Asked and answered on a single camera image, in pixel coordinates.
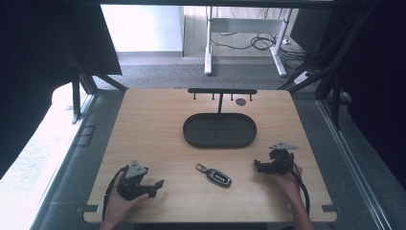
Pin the black car key fob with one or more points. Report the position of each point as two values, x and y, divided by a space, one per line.
218 177

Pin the dark cabinet box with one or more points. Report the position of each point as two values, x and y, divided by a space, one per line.
311 30

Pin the grey floor socket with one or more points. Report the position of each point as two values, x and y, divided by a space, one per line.
86 135

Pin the white power strip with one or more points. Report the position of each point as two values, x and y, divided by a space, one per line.
302 77

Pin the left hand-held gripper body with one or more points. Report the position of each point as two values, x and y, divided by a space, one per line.
130 187

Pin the black key rack with tray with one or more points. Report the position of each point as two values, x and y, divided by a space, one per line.
219 130

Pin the black curtain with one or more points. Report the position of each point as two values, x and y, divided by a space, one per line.
376 80
38 64

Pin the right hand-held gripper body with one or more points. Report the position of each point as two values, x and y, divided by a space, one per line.
281 159

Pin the black metal stand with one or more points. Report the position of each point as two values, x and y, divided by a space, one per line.
332 73
83 83

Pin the person's right hand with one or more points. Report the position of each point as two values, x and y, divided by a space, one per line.
287 183

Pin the round grey table plug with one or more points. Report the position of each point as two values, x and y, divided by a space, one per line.
240 102

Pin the person's left hand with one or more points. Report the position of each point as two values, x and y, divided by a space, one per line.
119 206

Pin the white metal desk frame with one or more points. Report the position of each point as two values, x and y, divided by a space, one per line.
209 48

